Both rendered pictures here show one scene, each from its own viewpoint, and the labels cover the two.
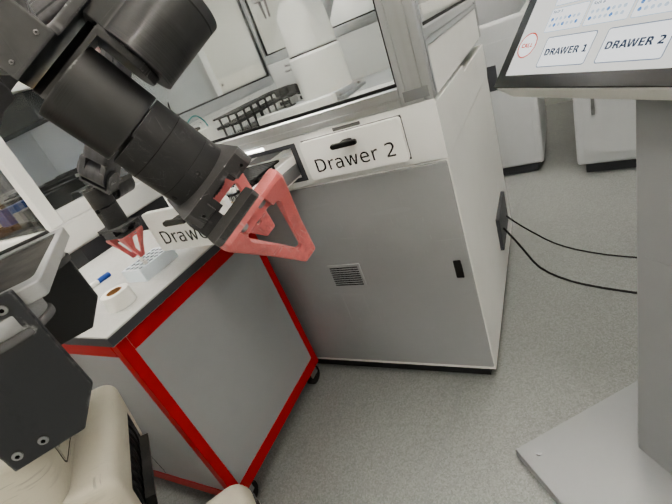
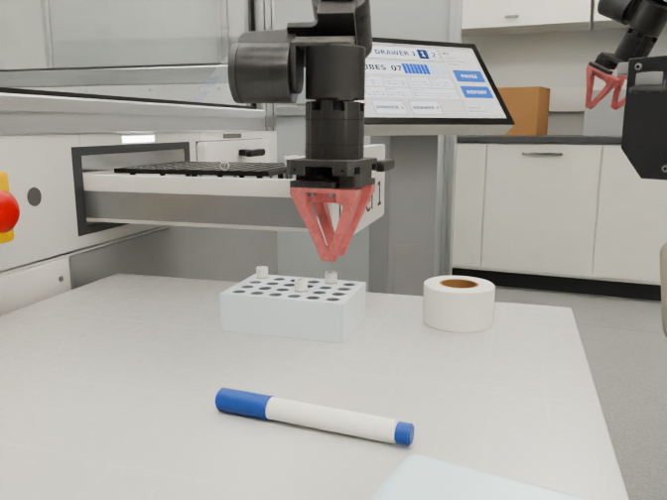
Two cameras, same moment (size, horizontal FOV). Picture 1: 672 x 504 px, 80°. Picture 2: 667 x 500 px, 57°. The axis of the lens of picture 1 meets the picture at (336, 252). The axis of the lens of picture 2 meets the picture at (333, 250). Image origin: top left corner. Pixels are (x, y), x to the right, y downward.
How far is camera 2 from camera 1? 165 cm
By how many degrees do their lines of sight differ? 100
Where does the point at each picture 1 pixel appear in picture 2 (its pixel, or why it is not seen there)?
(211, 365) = not seen: outside the picture
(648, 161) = (396, 181)
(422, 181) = not seen: hidden behind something
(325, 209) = (199, 262)
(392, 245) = not seen: hidden behind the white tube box
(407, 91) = (267, 116)
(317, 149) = (219, 157)
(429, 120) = (273, 151)
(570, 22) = (380, 94)
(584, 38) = (397, 103)
